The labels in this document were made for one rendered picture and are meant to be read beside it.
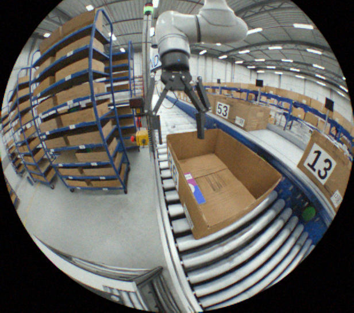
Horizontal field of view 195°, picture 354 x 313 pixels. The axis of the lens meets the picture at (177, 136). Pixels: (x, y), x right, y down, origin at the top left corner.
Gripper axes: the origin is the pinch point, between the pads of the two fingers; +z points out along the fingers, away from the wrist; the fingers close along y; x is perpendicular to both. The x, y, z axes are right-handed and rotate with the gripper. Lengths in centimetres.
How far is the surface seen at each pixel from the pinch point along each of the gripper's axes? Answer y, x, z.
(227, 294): -2, 33, 40
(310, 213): -42, 33, 32
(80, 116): 67, -53, -17
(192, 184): -5.6, -9.2, 22.2
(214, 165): -21.4, -17.2, 20.5
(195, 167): -11.0, -18.8, 20.0
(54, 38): 109, -27, -105
